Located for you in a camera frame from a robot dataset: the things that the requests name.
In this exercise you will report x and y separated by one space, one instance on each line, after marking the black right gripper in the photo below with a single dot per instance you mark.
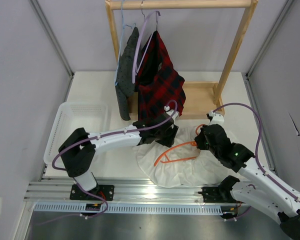
199 140

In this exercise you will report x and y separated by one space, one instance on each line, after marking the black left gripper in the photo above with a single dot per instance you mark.
169 141

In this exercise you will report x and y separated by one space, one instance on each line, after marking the orange hanger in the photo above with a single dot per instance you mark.
185 152

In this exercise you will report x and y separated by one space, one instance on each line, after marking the white pleated skirt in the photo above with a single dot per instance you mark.
210 173

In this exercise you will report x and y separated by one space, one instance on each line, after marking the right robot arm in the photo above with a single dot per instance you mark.
266 193

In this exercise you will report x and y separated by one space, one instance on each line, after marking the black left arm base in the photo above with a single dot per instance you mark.
104 191

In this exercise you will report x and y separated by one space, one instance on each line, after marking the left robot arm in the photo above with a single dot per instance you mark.
80 148

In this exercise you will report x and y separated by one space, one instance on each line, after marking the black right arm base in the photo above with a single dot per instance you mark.
216 194

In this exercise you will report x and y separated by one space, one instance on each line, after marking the light blue hanger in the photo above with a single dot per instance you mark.
123 27

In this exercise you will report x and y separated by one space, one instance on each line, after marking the wooden clothes rack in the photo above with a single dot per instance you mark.
201 96

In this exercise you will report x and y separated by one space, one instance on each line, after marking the red black plaid garment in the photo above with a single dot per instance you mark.
157 82

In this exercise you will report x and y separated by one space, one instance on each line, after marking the dark grey dotted garment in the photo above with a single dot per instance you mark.
124 87

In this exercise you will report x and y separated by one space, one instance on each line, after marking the white plastic basket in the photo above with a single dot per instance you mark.
91 116

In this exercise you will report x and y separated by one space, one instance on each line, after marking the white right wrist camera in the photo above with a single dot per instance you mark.
215 118

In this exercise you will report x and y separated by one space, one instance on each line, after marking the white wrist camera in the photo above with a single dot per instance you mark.
215 118
171 113

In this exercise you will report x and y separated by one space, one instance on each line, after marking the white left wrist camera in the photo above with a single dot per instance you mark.
171 113

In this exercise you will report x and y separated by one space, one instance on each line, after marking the aluminium mounting rail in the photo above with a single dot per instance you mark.
126 191

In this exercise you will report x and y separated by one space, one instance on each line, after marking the slotted cable duct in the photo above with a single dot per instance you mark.
125 208

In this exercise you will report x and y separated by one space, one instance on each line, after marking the aluminium frame post right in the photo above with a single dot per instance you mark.
270 36

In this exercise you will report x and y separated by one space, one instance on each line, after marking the aluminium frame post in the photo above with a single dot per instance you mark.
270 36
35 4

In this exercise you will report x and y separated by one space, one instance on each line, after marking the aluminium frame post left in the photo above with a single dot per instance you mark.
35 4

